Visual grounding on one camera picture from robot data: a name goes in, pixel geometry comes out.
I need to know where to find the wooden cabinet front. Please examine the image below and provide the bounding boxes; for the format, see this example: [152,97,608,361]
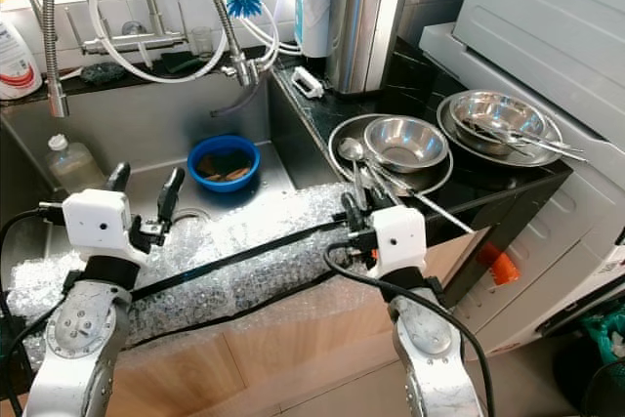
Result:
[49,231,489,417]

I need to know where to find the green plastic object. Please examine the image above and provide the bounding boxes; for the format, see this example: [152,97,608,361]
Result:
[581,305,625,364]

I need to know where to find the white hose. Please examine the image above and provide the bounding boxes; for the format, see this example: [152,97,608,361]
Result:
[88,0,299,86]

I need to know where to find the long thin steel utensil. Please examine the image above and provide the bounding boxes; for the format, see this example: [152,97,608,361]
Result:
[366,161,494,237]

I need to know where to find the black scrubber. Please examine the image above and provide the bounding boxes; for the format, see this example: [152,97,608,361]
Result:
[80,63,126,86]

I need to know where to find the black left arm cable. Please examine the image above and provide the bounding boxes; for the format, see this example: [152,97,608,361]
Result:
[0,204,64,417]

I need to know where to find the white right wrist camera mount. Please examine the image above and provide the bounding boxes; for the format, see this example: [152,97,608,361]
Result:
[364,204,427,277]

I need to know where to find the black strap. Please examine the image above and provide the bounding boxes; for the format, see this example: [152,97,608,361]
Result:
[132,222,353,301]

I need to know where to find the clear plastic bottle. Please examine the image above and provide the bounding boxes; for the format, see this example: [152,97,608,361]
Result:
[47,134,104,198]

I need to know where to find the steel tongs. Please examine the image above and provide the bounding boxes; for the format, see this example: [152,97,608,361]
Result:
[454,114,592,164]

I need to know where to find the small white plastic clip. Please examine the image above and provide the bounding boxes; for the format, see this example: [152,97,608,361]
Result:
[288,65,325,101]

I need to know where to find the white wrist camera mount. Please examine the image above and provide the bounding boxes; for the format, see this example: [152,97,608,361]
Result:
[61,188,136,265]
[364,204,427,277]

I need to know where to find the large steel bowl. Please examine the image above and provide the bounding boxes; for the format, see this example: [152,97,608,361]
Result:
[449,90,548,145]

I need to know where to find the stainless steel sink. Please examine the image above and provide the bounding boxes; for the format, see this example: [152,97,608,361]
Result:
[0,70,328,291]

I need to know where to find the large steel plate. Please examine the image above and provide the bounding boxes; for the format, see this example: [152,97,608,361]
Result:
[437,90,565,169]

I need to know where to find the white appliance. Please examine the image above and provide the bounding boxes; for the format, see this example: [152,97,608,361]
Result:
[418,0,625,359]

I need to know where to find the blue plastic bowl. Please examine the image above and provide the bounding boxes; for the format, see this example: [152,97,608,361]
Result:
[187,134,262,193]

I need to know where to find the white soap bottle red label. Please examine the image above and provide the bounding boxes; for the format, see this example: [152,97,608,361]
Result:
[0,17,43,101]

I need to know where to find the orange plastic object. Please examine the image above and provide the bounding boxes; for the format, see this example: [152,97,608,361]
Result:
[477,244,519,286]

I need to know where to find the steel spring pull-down faucet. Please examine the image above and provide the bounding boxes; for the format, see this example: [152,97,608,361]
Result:
[42,0,260,120]

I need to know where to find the clear bubble wrap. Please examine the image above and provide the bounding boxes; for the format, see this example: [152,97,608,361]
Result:
[5,183,392,369]

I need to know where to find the round sink drain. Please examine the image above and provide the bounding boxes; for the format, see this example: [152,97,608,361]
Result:
[171,205,216,225]

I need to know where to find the small clear glass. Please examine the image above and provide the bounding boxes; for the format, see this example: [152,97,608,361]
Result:
[190,26,214,57]

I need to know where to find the steel spoon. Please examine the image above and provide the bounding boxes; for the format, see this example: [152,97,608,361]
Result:
[337,137,382,203]

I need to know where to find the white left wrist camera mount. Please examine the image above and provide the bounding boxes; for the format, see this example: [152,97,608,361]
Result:
[61,188,136,265]

